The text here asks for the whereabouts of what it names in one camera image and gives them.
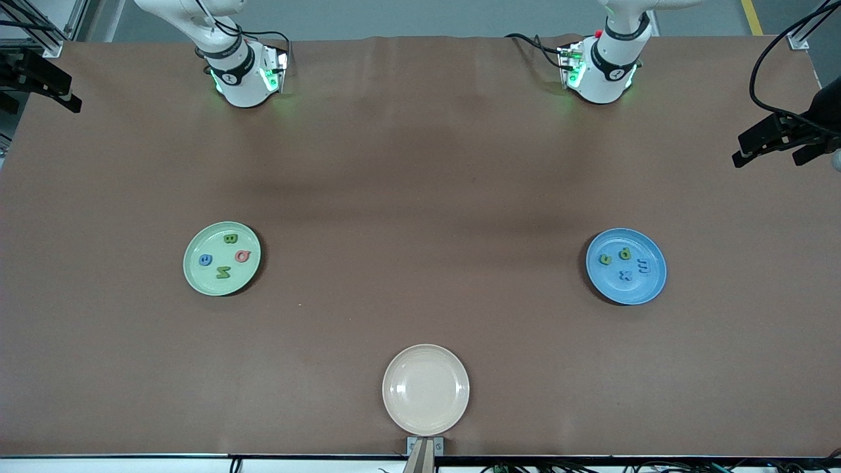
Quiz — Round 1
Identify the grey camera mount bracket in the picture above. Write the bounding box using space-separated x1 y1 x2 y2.
406 436 445 473

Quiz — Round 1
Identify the black left base cable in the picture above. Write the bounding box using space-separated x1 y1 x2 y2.
505 33 572 70

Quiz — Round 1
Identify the brown table mat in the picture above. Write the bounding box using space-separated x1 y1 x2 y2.
0 34 841 457

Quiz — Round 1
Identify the aluminium frame profile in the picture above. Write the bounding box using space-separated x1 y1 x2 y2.
0 0 73 58
787 0 841 50

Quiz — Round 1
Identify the black base cable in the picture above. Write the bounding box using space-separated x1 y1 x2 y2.
220 20 293 66
505 33 572 70

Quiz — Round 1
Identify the blue plate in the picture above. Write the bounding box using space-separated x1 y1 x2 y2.
585 227 668 306

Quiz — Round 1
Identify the black right base cable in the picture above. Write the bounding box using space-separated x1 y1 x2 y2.
220 20 293 66

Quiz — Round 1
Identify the beige plate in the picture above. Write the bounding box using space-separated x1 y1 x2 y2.
382 344 470 437

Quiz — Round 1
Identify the light green plate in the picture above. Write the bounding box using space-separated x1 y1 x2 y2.
183 221 262 297

